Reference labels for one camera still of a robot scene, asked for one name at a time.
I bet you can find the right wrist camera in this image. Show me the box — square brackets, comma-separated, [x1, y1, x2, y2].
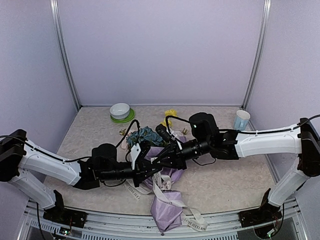
[155, 124, 182, 150]

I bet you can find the green plate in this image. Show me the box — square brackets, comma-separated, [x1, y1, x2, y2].
[110, 108, 135, 124]

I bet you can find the blue fake flower bunch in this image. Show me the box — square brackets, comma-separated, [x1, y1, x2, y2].
[126, 126, 166, 148]

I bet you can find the light blue mug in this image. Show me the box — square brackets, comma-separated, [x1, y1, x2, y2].
[233, 110, 251, 132]

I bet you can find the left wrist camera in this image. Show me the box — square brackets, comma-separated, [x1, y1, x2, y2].
[130, 143, 141, 170]

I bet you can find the left aluminium frame post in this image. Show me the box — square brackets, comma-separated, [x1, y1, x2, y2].
[50, 0, 82, 111]

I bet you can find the aluminium frame post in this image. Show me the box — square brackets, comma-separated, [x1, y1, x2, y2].
[241, 0, 272, 110]
[50, 0, 82, 111]

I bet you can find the right aluminium frame post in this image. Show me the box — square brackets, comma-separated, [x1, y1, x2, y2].
[241, 0, 272, 110]

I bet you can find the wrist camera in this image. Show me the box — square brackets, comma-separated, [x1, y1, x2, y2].
[130, 143, 141, 170]
[155, 124, 182, 150]

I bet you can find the clear printed cellophane wrap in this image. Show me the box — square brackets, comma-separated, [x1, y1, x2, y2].
[124, 169, 208, 233]

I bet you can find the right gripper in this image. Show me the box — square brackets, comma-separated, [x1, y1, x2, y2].
[152, 137, 212, 171]

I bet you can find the purple wrapping paper sheet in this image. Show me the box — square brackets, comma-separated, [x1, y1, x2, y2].
[139, 136, 187, 233]

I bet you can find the yellow fake flower stem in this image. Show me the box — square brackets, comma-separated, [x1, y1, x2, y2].
[159, 108, 178, 128]

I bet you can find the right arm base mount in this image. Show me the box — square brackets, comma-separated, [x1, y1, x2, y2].
[238, 208, 282, 228]

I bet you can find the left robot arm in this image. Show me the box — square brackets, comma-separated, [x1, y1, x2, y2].
[0, 129, 162, 223]

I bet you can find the pink fake rose bunch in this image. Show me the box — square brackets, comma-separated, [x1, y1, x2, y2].
[119, 129, 134, 151]

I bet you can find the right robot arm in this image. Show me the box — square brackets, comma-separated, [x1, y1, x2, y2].
[151, 112, 320, 222]

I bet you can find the white ceramic bowl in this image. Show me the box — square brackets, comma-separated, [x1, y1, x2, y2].
[109, 103, 131, 120]

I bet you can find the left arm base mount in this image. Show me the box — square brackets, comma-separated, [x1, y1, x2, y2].
[43, 208, 88, 228]

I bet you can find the front aluminium rail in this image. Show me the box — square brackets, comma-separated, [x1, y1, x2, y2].
[18, 198, 309, 240]

